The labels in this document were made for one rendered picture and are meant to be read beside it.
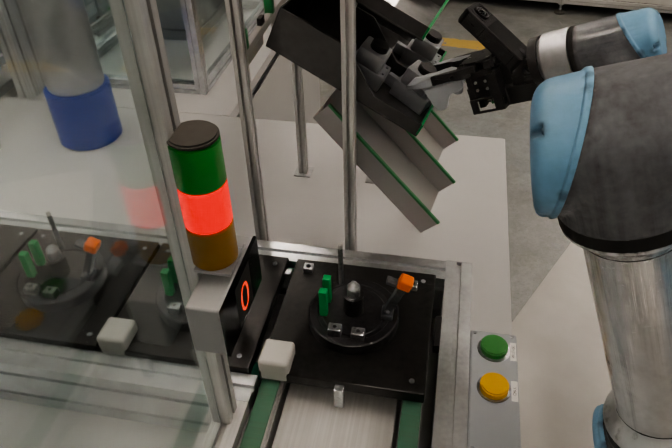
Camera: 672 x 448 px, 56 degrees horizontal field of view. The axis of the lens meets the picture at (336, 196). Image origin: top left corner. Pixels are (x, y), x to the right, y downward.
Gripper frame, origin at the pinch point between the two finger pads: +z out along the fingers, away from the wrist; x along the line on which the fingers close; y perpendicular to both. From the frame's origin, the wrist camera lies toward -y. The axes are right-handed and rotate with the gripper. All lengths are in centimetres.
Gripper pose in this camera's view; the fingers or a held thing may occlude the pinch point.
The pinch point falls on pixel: (420, 75)
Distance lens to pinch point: 105.3
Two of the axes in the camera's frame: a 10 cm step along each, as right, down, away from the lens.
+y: 3.6, 8.7, 3.3
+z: -7.8, 0.9, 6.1
